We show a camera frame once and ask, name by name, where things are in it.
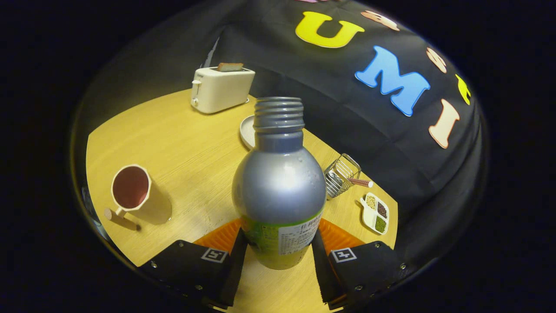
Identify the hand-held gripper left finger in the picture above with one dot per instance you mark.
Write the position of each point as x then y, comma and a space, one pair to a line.
230, 271

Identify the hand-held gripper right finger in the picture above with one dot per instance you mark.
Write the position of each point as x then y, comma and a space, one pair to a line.
322, 271

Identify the silver bottle with green label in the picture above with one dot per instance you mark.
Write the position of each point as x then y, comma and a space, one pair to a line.
278, 187

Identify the white divided dish with beans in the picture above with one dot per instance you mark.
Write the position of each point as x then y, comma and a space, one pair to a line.
376, 215

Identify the red and white stick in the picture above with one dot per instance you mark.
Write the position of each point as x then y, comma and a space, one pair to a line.
361, 182

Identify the wooden table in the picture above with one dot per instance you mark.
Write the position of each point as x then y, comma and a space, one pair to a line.
191, 161

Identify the white round plate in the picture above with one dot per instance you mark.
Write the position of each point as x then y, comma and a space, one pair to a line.
247, 130

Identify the black backdrop cloth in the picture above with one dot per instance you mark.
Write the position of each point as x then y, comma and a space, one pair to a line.
347, 108

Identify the cream toaster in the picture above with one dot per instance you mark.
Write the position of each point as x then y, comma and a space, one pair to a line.
221, 91

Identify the toast slice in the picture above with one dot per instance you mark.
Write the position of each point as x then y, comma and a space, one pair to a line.
230, 67

